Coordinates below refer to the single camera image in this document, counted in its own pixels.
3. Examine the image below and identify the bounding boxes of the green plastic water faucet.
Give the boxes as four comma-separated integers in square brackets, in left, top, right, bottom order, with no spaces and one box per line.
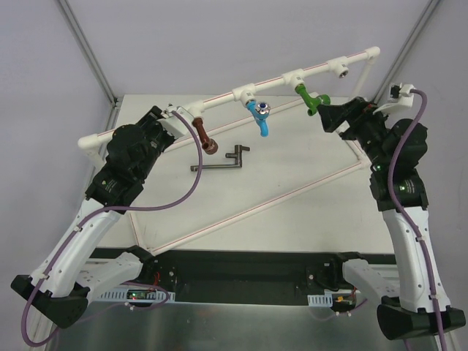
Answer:
[295,83,331,116]

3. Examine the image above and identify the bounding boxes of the white PVC pipe frame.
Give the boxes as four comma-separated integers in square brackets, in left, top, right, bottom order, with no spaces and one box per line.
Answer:
[78,46,380,251]

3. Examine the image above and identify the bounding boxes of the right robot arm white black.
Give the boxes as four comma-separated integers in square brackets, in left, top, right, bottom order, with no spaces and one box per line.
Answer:
[317,97,466,340]

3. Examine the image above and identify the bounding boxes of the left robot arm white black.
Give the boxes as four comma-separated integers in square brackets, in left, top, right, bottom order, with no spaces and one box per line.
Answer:
[11,107,187,328]

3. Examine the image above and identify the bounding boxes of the brown plastic water faucet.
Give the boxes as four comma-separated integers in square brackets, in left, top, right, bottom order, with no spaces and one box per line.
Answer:
[192,116,219,155]

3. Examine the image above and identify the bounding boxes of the blue plastic water faucet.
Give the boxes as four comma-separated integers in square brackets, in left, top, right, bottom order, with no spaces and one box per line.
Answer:
[246,99,271,137]

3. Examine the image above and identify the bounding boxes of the grey metal long-spout faucet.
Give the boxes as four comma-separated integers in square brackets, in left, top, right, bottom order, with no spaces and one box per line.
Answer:
[189,144,251,172]

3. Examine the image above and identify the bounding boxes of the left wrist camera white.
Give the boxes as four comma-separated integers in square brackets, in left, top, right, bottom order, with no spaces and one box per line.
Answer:
[159,104,195,139]

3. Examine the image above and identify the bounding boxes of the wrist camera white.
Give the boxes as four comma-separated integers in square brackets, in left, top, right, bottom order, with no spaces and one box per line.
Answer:
[374,83,415,115]
[159,104,195,139]

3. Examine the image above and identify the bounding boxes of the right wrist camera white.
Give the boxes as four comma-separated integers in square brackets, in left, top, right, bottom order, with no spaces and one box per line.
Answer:
[374,83,415,115]

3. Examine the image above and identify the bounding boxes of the aluminium enclosure frame post left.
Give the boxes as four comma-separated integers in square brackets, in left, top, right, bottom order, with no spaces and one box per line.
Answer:
[55,0,118,105]

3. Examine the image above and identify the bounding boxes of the aluminium enclosure frame post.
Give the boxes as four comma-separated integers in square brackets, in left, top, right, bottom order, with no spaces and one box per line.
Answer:
[55,0,118,105]
[371,0,444,102]

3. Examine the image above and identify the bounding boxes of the aluminium enclosure frame post right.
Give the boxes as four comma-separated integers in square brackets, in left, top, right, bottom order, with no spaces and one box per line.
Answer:
[371,0,444,102]

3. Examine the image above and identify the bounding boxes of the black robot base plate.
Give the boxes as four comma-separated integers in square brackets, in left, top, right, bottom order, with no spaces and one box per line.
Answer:
[69,245,380,306]

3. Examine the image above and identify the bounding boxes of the left white cable duct board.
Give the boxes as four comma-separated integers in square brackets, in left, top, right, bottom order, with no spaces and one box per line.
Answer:
[97,287,176,303]

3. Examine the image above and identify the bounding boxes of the white cable duct board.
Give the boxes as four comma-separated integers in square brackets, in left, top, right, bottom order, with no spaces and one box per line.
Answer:
[307,292,357,308]
[97,287,176,303]

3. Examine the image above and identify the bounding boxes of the right white cable duct board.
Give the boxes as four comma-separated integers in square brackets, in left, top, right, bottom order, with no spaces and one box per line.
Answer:
[307,292,357,308]

